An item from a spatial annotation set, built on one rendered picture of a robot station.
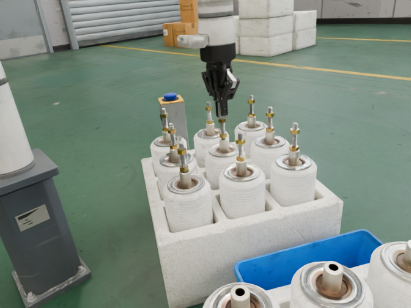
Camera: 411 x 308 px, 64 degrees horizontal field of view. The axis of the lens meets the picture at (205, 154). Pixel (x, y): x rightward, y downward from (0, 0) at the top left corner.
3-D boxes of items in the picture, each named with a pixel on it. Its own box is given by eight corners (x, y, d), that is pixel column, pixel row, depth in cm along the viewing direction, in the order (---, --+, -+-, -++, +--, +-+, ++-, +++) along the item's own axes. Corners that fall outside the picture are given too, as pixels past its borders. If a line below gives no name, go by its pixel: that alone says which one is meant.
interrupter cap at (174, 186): (212, 184, 65) (212, 182, 64) (181, 200, 61) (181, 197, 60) (190, 172, 70) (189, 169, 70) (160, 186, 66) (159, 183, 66)
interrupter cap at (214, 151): (205, 158, 76) (205, 156, 75) (211, 145, 82) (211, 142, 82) (238, 159, 74) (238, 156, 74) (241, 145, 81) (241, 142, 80)
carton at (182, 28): (202, 45, 444) (199, 21, 431) (187, 48, 431) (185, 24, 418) (188, 44, 465) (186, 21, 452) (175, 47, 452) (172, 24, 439)
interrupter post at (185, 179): (194, 185, 65) (192, 170, 64) (185, 189, 64) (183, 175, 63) (187, 181, 67) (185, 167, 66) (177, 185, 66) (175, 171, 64)
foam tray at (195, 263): (170, 313, 68) (158, 245, 60) (150, 209, 102) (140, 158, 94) (336, 266, 76) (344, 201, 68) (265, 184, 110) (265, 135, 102)
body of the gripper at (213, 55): (243, 38, 65) (244, 85, 69) (222, 36, 72) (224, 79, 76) (211, 43, 62) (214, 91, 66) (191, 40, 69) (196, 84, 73)
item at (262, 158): (289, 195, 91) (292, 135, 83) (285, 216, 83) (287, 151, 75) (255, 192, 94) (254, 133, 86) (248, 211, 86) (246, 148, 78)
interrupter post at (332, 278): (328, 297, 39) (330, 277, 38) (317, 282, 41) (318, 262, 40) (345, 292, 40) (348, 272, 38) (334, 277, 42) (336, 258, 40)
